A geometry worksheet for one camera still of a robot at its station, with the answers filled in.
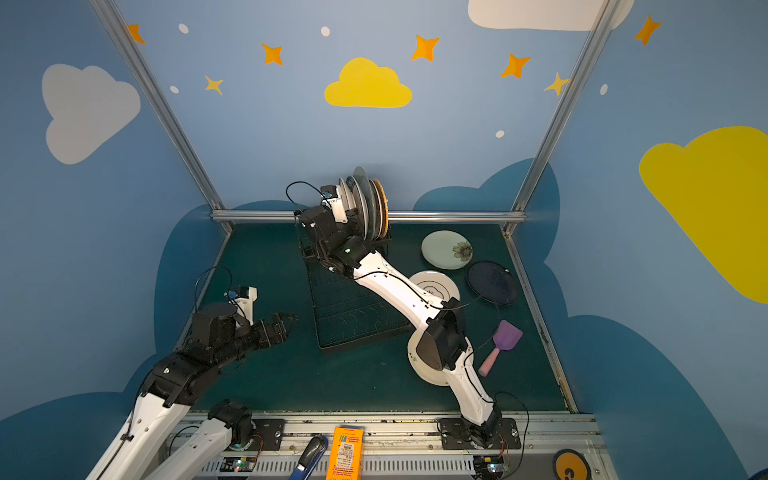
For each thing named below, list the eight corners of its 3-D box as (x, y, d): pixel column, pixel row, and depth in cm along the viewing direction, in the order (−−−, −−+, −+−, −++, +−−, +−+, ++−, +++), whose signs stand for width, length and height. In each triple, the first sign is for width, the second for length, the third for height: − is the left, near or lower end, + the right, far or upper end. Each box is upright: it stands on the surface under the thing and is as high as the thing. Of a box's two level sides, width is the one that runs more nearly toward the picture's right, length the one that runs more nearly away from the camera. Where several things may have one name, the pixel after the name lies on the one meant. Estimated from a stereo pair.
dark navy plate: (472, 305, 102) (474, 300, 100) (464, 266, 113) (465, 261, 111) (519, 305, 102) (522, 300, 100) (506, 266, 113) (509, 261, 111)
